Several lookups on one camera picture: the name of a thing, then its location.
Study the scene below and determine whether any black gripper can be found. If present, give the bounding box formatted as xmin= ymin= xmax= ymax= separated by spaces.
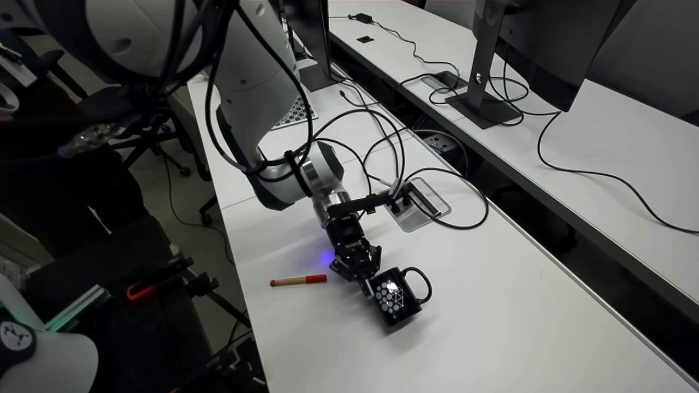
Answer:
xmin=324 ymin=209 xmax=388 ymax=298

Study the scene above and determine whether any black patterned mug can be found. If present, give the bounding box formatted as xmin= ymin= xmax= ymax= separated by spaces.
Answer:
xmin=367 ymin=263 xmax=435 ymax=334

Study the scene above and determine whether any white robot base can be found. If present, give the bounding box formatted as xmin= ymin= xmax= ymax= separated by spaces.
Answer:
xmin=0 ymin=275 xmax=100 ymax=393

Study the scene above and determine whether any wooden marker with red cap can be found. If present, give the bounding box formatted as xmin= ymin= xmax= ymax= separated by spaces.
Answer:
xmin=269 ymin=273 xmax=329 ymax=287

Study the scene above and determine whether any black white calibration checkerboard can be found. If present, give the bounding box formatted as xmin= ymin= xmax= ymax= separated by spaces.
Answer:
xmin=269 ymin=91 xmax=324 ymax=134

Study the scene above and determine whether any black dock box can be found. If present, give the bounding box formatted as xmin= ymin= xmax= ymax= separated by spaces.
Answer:
xmin=427 ymin=70 xmax=467 ymax=94

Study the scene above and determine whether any black office chair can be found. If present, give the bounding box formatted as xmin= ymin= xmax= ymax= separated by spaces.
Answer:
xmin=56 ymin=84 xmax=194 ymax=180

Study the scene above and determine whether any aluminium extrusion bar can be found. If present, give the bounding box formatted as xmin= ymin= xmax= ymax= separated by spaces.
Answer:
xmin=42 ymin=283 xmax=114 ymax=334

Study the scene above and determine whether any grey monitor with metal stand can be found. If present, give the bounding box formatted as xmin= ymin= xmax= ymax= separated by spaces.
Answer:
xmin=445 ymin=0 xmax=699 ymax=131

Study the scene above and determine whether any silver desk cable box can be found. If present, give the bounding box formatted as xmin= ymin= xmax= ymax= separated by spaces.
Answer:
xmin=384 ymin=177 xmax=454 ymax=234

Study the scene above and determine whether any black looped cable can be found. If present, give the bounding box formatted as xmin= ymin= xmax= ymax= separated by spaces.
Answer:
xmin=402 ymin=166 xmax=491 ymax=234

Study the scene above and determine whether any black clamp with orange handle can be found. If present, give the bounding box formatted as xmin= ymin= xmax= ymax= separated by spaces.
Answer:
xmin=125 ymin=253 xmax=196 ymax=305

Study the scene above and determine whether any long black monitor cable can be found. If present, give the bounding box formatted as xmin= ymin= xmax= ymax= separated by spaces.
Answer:
xmin=535 ymin=106 xmax=699 ymax=235

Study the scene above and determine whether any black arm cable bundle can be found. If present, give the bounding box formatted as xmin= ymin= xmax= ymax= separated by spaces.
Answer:
xmin=155 ymin=0 xmax=410 ymax=215

